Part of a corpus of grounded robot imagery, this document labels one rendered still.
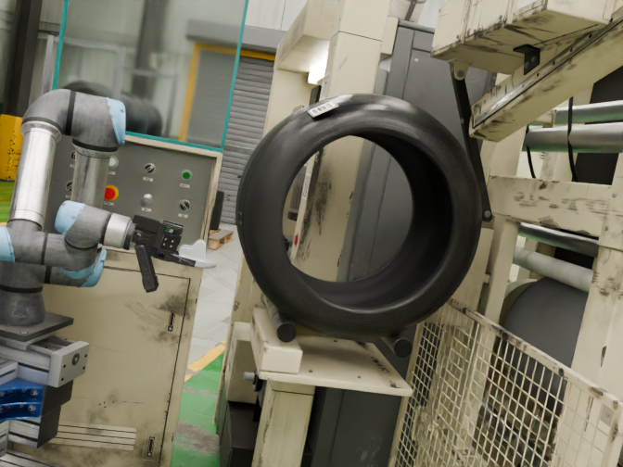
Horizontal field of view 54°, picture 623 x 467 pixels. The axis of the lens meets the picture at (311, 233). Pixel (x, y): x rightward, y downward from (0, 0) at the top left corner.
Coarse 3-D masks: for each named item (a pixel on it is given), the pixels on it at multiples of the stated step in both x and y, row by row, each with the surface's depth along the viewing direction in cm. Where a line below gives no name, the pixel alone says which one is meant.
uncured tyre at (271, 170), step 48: (336, 96) 138; (384, 96) 137; (288, 144) 132; (384, 144) 163; (432, 144) 136; (240, 192) 143; (432, 192) 166; (240, 240) 141; (432, 240) 166; (288, 288) 136; (336, 288) 166; (384, 288) 168; (432, 288) 141; (336, 336) 143
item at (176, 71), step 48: (96, 0) 189; (144, 0) 191; (192, 0) 193; (240, 0) 196; (96, 48) 191; (144, 48) 193; (192, 48) 195; (240, 48) 197; (144, 96) 195; (192, 96) 197; (192, 144) 199
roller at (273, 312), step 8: (264, 296) 169; (272, 304) 156; (272, 312) 151; (280, 312) 147; (272, 320) 148; (280, 320) 141; (288, 320) 141; (280, 328) 137; (288, 328) 138; (280, 336) 138; (288, 336) 138
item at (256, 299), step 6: (252, 282) 171; (252, 288) 170; (258, 288) 171; (252, 294) 170; (258, 294) 171; (252, 300) 171; (258, 300) 171; (252, 306) 171; (258, 306) 171; (264, 306) 172
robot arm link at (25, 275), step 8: (0, 264) 164; (8, 264) 162; (16, 264) 162; (24, 264) 163; (32, 264) 164; (0, 272) 164; (8, 272) 163; (16, 272) 163; (24, 272) 163; (32, 272) 164; (40, 272) 165; (48, 272) 166; (0, 280) 164; (8, 280) 163; (16, 280) 163; (24, 280) 164; (32, 280) 165; (40, 280) 167; (48, 280) 167
